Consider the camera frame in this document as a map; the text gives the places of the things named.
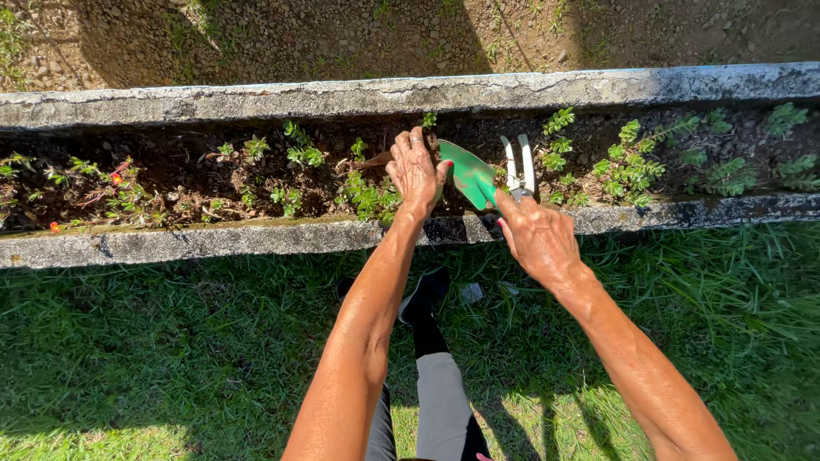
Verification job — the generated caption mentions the person's right hand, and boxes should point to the person's right hand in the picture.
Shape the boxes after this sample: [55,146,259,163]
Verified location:
[493,189,594,293]

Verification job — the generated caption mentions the person's left hand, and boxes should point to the person's left hand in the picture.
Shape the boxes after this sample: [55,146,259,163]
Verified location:
[386,127,454,222]

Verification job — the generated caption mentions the green garden trowel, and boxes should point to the green garden trowel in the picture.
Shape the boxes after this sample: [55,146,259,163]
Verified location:
[437,140,508,212]

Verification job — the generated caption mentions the dry brown leaf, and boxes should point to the dry brown leaf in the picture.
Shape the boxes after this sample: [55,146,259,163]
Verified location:
[349,150,394,171]

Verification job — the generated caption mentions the row of green succulent plants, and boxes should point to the row of green succulent plants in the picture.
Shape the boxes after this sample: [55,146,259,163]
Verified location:
[205,102,820,226]

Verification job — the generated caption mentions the black and white shoe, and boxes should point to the black and white shoe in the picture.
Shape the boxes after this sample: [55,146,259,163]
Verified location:
[397,267,451,326]

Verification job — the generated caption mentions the black sock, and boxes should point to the black sock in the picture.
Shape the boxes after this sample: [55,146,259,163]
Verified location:
[410,301,451,359]

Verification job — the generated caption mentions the long concrete planter trough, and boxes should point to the long concrete planter trough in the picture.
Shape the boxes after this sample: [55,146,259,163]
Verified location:
[0,62,820,270]

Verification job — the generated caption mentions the person's gray trouser leg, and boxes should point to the person's gray trouser leg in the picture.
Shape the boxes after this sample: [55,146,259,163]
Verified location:
[365,352,493,461]

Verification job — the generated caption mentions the red-flowered creeping plant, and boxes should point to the red-flowered creeping plant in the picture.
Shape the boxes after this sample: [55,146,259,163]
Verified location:
[0,152,169,233]

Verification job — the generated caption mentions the white-handled pruning shears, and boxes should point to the white-handled pruning shears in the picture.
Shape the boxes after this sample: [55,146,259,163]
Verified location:
[500,134,538,204]

